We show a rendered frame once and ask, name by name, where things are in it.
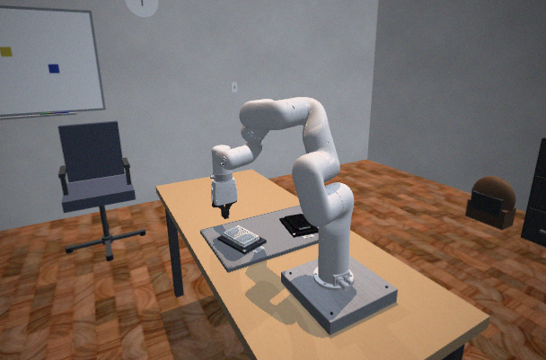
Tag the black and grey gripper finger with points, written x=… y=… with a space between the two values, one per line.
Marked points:
x=227 y=207
x=223 y=211

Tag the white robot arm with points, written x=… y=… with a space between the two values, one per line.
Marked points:
x=327 y=207

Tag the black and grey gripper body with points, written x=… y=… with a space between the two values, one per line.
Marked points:
x=224 y=192

